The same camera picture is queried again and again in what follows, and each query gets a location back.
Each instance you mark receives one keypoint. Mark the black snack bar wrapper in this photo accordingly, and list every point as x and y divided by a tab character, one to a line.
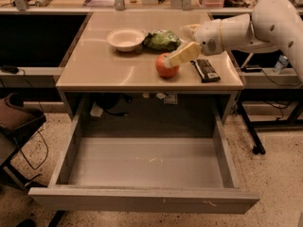
205	70

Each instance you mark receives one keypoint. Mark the black phone on shelf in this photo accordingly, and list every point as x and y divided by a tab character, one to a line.
251	69

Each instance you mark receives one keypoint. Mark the plastic water bottle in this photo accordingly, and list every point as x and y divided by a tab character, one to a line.
281	64

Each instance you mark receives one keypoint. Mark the green chip bag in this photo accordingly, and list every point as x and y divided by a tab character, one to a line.
163	40

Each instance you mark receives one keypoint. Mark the grey drawer cabinet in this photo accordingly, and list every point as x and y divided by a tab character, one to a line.
95	67

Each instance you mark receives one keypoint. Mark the black device on ledge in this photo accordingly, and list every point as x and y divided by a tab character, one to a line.
9	69

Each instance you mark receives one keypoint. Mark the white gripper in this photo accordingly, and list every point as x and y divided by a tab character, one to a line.
207	37

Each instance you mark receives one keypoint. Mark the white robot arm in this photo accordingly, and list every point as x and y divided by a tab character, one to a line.
272	25

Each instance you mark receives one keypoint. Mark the black table leg stand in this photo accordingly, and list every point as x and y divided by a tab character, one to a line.
291	121

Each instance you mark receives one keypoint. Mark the open grey drawer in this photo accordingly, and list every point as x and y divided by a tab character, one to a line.
151	157

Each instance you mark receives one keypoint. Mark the white stick tool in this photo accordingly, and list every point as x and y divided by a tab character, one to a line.
247	60

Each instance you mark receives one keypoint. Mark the brown office chair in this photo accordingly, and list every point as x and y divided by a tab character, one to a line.
18	123

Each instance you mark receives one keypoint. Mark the white bowl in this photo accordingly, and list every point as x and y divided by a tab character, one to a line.
126	39

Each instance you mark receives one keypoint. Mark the red apple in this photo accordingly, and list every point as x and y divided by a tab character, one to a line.
162	70

